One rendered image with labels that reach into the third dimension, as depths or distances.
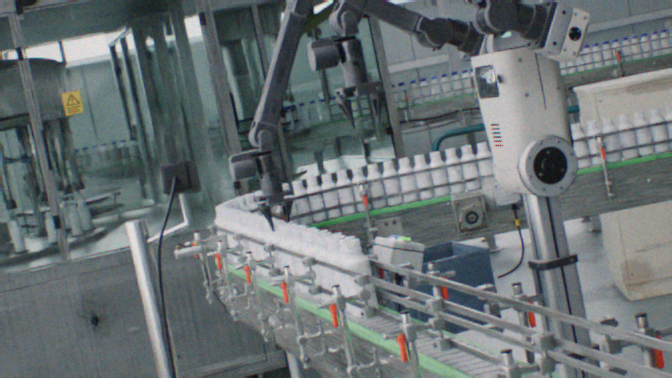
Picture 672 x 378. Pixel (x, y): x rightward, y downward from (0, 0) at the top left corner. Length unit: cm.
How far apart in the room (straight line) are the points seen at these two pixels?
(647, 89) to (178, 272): 269
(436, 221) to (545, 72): 168
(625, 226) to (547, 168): 397
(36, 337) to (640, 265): 323
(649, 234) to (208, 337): 246
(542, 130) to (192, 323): 351
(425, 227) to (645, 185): 83
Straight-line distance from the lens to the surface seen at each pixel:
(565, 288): 355
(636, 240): 743
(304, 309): 327
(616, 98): 735
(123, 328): 663
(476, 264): 385
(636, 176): 508
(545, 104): 344
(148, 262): 215
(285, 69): 356
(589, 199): 506
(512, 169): 347
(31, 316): 659
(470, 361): 229
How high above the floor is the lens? 152
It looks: 5 degrees down
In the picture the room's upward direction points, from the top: 12 degrees counter-clockwise
